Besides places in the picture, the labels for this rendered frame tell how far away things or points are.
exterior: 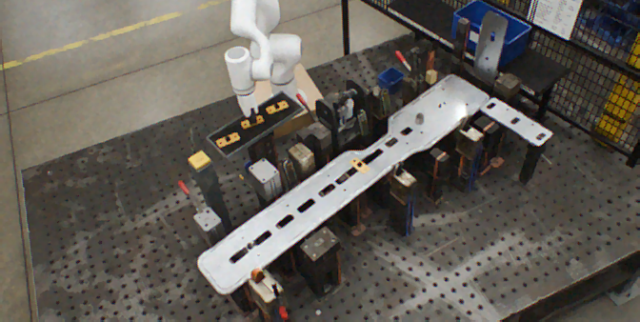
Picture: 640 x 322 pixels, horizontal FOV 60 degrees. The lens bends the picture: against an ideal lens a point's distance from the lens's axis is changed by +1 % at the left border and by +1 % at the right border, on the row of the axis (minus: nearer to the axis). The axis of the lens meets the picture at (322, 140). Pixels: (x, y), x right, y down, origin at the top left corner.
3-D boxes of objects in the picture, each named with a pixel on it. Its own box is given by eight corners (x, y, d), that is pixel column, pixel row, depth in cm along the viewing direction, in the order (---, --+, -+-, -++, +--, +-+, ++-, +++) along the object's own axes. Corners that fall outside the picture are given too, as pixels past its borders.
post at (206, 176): (221, 237, 234) (196, 173, 201) (211, 226, 238) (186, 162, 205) (235, 227, 237) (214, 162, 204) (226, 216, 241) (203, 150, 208)
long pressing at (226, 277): (228, 305, 183) (227, 303, 182) (191, 260, 195) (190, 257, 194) (493, 98, 237) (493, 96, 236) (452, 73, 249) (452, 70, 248)
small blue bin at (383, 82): (390, 98, 282) (390, 85, 276) (376, 89, 288) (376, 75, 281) (405, 88, 287) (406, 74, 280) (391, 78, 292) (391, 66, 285)
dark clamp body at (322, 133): (326, 202, 243) (319, 145, 214) (307, 184, 250) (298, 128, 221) (344, 189, 247) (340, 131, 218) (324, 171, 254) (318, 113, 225)
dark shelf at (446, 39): (537, 98, 234) (539, 92, 232) (385, 10, 282) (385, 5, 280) (568, 73, 243) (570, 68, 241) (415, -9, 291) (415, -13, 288)
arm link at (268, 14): (286, 67, 242) (250, 67, 245) (290, 49, 250) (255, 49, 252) (266, -33, 204) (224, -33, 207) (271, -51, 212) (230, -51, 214)
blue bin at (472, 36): (502, 67, 244) (508, 44, 234) (449, 36, 260) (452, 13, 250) (526, 50, 250) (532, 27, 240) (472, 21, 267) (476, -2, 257)
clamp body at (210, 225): (224, 284, 220) (204, 236, 193) (209, 265, 226) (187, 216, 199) (244, 269, 224) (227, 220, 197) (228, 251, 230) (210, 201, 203)
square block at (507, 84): (495, 145, 257) (510, 89, 230) (482, 135, 262) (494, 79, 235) (507, 136, 261) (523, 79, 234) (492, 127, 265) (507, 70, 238)
